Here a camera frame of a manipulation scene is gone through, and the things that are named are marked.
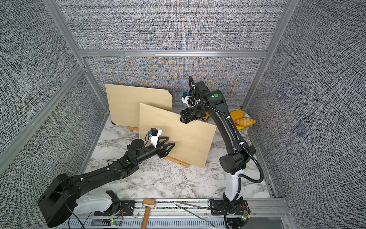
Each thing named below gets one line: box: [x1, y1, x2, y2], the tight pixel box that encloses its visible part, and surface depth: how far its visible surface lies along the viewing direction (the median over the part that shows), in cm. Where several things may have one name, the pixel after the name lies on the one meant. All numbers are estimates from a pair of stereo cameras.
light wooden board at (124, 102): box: [105, 83, 173, 129], surface depth 94 cm
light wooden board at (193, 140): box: [139, 103, 217, 169], surface depth 79 cm
